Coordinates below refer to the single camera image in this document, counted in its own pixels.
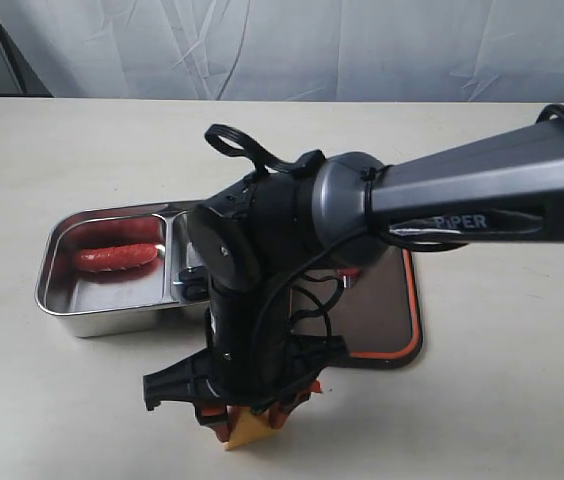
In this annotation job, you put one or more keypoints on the red toy sausage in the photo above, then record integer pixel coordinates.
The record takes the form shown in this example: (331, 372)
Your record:
(115, 258)

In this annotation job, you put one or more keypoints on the yellow toy cheese wedge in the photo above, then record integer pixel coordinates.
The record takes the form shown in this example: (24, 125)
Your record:
(247, 428)

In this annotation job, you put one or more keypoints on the grey wrinkled backdrop curtain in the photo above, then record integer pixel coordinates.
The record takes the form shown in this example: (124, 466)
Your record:
(465, 51)

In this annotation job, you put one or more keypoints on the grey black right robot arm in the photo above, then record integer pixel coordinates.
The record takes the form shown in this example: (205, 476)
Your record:
(284, 220)

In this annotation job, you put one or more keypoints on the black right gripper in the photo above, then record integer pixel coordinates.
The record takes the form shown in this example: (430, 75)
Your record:
(252, 358)

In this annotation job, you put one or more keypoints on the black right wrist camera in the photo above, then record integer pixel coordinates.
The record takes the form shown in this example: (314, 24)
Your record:
(190, 285)

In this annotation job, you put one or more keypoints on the transparent dark lunch box lid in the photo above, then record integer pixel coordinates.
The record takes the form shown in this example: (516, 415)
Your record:
(378, 314)

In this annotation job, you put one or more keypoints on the stainless steel lunch box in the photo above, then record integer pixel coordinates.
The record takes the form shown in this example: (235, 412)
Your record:
(108, 303)

